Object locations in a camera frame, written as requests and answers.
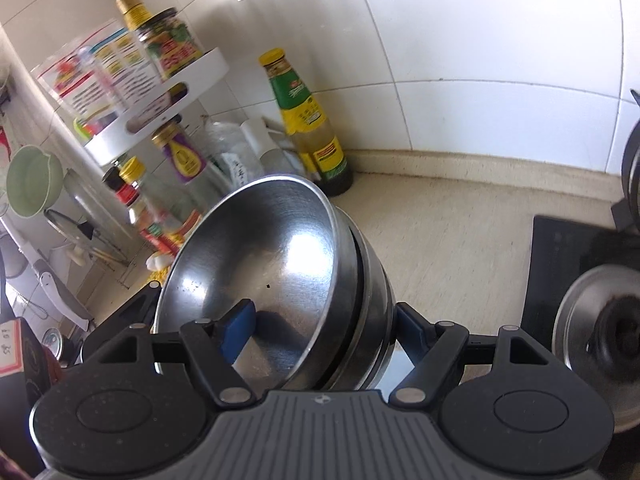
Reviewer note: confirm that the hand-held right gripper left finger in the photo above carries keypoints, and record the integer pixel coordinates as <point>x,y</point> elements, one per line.
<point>239,330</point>

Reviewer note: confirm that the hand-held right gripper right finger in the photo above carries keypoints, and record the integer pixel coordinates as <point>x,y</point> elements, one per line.
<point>415,327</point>

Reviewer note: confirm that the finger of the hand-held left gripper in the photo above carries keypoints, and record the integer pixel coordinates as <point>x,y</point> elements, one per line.
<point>125,312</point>

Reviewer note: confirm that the stainless steel bowl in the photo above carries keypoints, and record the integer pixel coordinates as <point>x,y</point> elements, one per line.
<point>367,300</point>
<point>390,305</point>
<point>260,260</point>

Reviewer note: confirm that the yellow chenille cloth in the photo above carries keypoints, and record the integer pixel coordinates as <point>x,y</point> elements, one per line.
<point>160,278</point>

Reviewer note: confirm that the white plastic utensil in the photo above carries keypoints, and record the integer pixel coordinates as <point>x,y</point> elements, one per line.
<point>55,285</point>

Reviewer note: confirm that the yellow red label vinegar bottle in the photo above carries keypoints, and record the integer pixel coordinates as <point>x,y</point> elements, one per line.
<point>150,220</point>

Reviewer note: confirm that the glass lid with black knob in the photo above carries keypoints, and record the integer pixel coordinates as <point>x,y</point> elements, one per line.
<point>70,230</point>

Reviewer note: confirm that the dark box with white label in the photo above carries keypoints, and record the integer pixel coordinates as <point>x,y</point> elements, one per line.
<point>15,350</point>

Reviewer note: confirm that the red label soy sauce bottle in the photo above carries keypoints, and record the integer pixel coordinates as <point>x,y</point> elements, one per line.
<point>122,190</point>

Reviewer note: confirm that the black induction cooker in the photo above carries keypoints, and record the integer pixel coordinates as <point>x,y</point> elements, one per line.
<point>550,260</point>

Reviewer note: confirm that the pale green plastic scoop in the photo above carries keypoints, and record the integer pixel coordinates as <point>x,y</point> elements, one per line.
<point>32,182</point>

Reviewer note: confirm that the steel lid with black knob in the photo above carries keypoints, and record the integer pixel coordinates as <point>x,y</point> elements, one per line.
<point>575,310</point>

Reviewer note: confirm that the purple label bottle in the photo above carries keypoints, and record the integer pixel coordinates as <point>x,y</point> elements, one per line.
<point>182,157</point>

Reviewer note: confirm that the clear plastic bag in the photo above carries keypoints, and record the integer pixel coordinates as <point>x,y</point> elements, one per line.
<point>227,155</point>

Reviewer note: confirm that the green yellow label bottle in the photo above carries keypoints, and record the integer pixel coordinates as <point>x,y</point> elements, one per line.
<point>310,125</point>

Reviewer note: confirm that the clear plastic seasoning container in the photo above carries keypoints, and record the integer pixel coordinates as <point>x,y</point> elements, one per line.
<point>100,80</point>

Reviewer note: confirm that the white rotating condiment rack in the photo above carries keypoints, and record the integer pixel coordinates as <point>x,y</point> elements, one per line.
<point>200,72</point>

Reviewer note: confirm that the black pot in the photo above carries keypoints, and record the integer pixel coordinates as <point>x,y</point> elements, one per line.
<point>632,170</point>

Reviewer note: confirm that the glass jar red green label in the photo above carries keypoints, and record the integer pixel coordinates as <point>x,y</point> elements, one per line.
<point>172,45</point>

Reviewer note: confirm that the yellow cap bottle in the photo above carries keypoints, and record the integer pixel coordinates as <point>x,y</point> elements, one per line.
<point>132,10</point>

